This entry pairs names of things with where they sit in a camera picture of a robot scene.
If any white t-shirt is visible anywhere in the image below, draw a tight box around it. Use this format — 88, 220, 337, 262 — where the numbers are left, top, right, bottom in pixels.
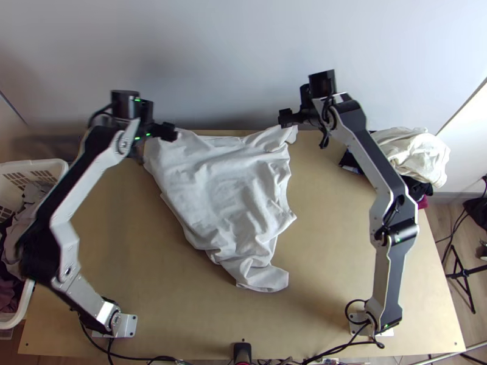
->
143, 124, 299, 294

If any heap of clothes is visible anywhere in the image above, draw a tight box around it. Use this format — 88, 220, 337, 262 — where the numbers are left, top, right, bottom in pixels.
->
338, 126, 452, 209
0, 181, 52, 325

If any white laundry basket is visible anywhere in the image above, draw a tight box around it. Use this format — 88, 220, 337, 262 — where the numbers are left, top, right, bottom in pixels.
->
0, 158, 71, 330

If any black tripod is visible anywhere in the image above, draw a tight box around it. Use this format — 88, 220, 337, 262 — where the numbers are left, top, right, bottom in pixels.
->
440, 243, 487, 315

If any black cable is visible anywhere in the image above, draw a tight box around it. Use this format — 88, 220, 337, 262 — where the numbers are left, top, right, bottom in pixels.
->
105, 336, 184, 365
343, 299, 386, 349

